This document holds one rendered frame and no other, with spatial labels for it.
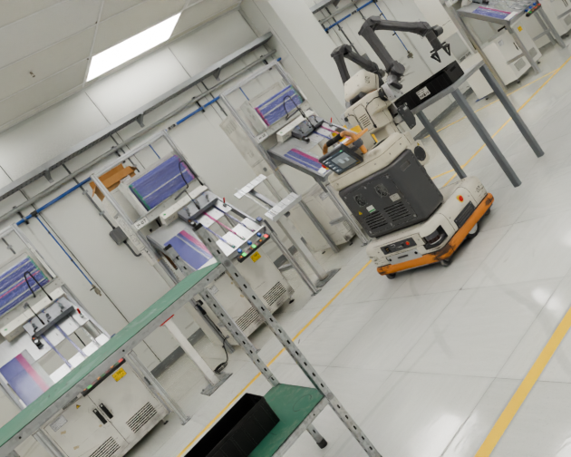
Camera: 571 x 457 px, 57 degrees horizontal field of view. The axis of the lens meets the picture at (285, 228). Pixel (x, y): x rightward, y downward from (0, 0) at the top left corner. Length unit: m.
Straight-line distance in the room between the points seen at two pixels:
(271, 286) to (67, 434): 1.91
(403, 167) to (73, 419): 2.84
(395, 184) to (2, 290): 2.87
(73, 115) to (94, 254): 1.55
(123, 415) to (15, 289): 1.21
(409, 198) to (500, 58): 4.59
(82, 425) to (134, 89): 3.87
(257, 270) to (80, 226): 2.21
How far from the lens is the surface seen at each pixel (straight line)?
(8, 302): 4.30
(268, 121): 5.16
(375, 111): 3.43
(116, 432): 4.25
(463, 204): 3.39
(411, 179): 3.19
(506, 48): 7.61
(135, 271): 5.94
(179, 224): 4.50
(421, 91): 3.92
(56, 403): 1.69
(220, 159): 6.52
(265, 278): 4.58
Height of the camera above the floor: 1.13
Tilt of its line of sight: 7 degrees down
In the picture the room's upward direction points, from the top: 37 degrees counter-clockwise
